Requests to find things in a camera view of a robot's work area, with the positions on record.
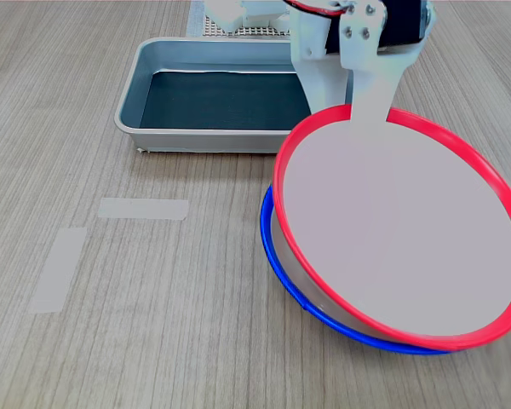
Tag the red-rimmed white round plate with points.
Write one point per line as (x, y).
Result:
(400, 230)

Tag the black tray mat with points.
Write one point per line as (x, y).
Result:
(221, 100)

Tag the clear tape strip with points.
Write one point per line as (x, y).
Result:
(144, 209)
(194, 17)
(59, 270)

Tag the steel rectangular tray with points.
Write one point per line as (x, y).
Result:
(174, 51)

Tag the blue-rimmed white round plate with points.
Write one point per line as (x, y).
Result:
(281, 260)

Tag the pale perforated base plate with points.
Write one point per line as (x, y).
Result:
(255, 30)

